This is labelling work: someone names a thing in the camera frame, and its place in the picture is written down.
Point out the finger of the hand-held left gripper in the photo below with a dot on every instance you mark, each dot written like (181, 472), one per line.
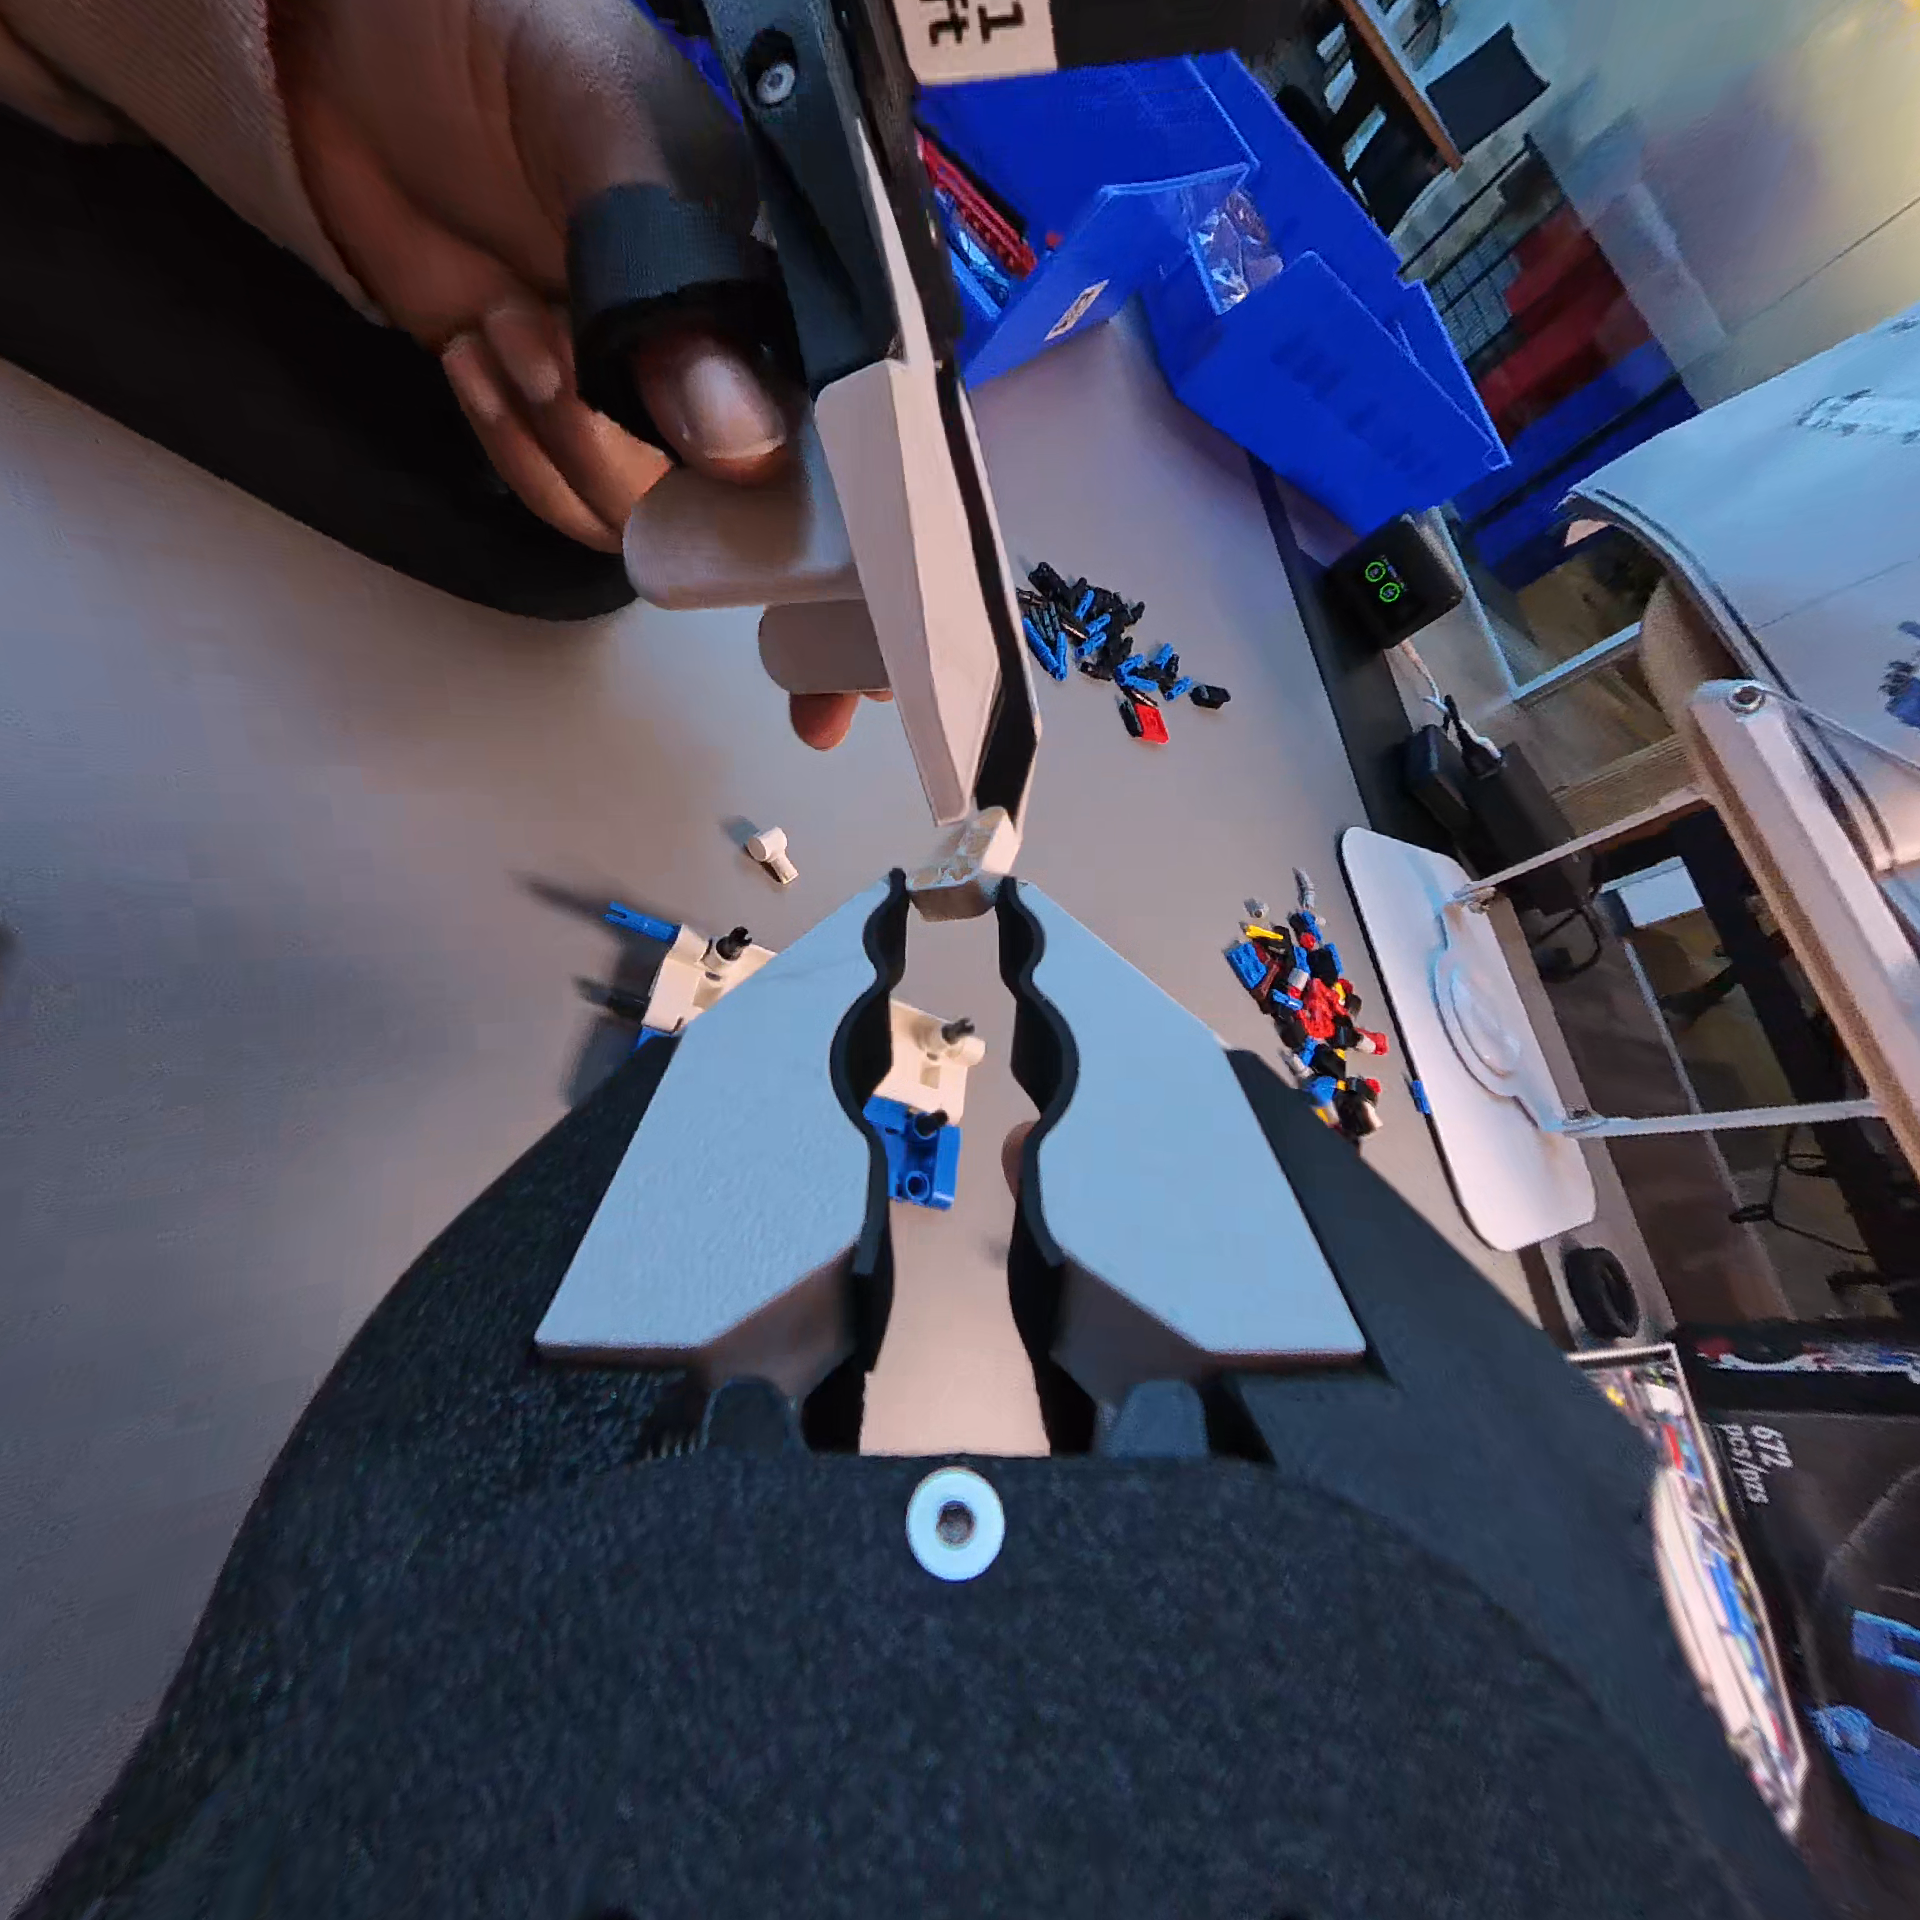
(1006, 661)
(916, 598)

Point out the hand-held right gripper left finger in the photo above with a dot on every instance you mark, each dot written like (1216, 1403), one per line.
(720, 1186)

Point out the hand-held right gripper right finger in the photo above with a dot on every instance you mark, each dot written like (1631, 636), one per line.
(1200, 1199)

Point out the white triangular lego beam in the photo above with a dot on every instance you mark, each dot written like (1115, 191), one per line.
(962, 877)

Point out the blue and white lego panel assembly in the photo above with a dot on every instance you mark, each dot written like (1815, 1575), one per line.
(920, 1058)

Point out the person's left forearm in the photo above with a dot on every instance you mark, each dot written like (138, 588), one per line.
(153, 90)

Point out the pile of blue black lego pins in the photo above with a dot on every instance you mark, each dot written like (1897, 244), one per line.
(1096, 631)

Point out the pile of mixed lego pieces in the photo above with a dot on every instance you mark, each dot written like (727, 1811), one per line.
(1313, 1002)

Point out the small white lego connector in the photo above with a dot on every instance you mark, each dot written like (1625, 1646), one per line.
(771, 854)

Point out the black rubber lego tire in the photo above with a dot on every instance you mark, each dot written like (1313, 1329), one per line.
(1579, 1289)

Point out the lego sticker sheet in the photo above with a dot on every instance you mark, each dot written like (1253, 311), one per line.
(1710, 1575)

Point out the lego set box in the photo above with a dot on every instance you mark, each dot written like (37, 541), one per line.
(1845, 1498)

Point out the lego instruction booklet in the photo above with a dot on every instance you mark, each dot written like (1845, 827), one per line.
(1800, 494)

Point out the person's left hand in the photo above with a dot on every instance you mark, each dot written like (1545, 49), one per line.
(453, 179)

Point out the blue plastic parts bin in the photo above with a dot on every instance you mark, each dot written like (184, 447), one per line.
(1079, 152)
(1350, 389)

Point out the white book stand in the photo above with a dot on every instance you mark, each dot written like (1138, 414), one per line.
(1394, 931)

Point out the black device with green display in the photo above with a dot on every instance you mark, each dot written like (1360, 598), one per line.
(1389, 586)

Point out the small clear plastic bag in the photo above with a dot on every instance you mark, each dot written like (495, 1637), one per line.
(1239, 239)

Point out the black power adapter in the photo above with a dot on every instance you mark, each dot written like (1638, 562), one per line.
(1501, 809)

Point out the black padded wrist rest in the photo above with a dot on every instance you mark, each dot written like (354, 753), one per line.
(228, 420)

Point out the wooden stand board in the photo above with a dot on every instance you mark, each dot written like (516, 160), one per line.
(1680, 644)

